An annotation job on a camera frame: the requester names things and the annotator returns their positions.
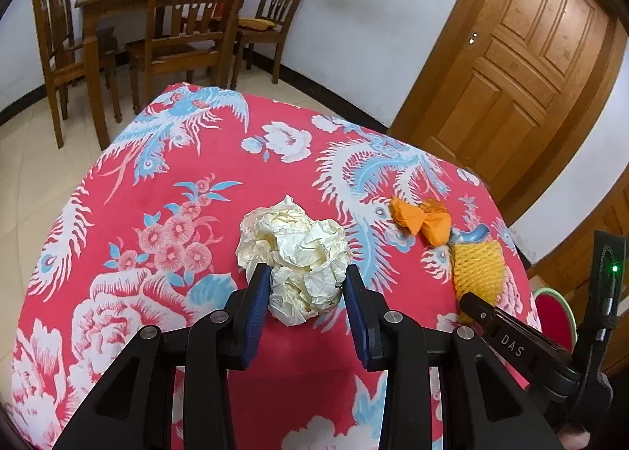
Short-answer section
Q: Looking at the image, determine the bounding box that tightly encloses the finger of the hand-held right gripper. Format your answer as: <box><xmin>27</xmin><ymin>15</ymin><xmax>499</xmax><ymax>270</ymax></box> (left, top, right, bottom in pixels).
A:
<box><xmin>458</xmin><ymin>291</ymin><xmax>509</xmax><ymax>340</ymax></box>

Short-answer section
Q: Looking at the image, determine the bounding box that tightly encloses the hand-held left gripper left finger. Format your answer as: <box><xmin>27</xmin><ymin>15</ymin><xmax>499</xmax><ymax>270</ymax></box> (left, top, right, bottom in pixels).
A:
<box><xmin>51</xmin><ymin>263</ymin><xmax>273</xmax><ymax>450</ymax></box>

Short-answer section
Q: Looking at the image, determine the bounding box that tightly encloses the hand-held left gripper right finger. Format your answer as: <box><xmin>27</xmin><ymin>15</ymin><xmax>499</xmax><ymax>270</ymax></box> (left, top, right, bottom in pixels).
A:
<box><xmin>342</xmin><ymin>264</ymin><xmax>563</xmax><ymax>450</ymax></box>

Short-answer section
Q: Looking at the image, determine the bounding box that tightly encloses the green-rimmed red bin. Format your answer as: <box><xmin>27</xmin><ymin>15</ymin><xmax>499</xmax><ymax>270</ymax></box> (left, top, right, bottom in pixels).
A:
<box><xmin>533</xmin><ymin>287</ymin><xmax>577</xmax><ymax>353</ymax></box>

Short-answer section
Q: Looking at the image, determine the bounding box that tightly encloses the yellow foam fruit net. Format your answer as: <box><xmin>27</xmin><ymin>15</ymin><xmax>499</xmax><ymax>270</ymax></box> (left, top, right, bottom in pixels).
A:
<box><xmin>451</xmin><ymin>240</ymin><xmax>507</xmax><ymax>325</ymax></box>

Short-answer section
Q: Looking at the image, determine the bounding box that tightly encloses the cream paper ball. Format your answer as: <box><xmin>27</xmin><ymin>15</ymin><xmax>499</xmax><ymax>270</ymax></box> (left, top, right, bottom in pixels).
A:
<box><xmin>236</xmin><ymin>195</ymin><xmax>352</xmax><ymax>328</ymax></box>

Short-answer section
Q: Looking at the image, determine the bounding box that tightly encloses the panelled wooden door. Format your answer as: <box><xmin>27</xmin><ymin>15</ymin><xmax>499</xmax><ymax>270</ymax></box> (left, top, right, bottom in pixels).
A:
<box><xmin>527</xmin><ymin>179</ymin><xmax>629</xmax><ymax>374</ymax></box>
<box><xmin>388</xmin><ymin>0</ymin><xmax>629</xmax><ymax>225</ymax></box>

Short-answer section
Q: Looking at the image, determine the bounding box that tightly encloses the crumpled orange wrapper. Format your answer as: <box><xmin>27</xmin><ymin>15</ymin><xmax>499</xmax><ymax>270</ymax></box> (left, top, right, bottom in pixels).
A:
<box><xmin>390</xmin><ymin>197</ymin><xmax>452</xmax><ymax>248</ymax></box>

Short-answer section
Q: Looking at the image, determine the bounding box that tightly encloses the red floral tablecloth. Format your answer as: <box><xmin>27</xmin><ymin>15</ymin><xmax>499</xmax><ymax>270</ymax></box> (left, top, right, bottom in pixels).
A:
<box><xmin>10</xmin><ymin>81</ymin><xmax>546</xmax><ymax>450</ymax></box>

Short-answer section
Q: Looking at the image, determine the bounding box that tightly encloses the mustard seat cushion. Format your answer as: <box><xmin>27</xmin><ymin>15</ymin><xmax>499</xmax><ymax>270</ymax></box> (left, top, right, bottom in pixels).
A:
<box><xmin>238</xmin><ymin>17</ymin><xmax>277</xmax><ymax>32</ymax></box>

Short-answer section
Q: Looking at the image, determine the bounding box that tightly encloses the wooden slat-back chair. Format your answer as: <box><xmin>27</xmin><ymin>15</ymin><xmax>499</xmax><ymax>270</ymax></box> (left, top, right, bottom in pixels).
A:
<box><xmin>28</xmin><ymin>0</ymin><xmax>123</xmax><ymax>149</ymax></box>
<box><xmin>124</xmin><ymin>0</ymin><xmax>270</xmax><ymax>117</ymax></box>
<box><xmin>230</xmin><ymin>0</ymin><xmax>318</xmax><ymax>90</ymax></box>

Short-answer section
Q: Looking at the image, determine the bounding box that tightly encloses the wooden dining table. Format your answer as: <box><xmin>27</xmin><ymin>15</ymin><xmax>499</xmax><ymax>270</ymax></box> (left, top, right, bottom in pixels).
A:
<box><xmin>75</xmin><ymin>0</ymin><xmax>257</xmax><ymax>151</ymax></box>

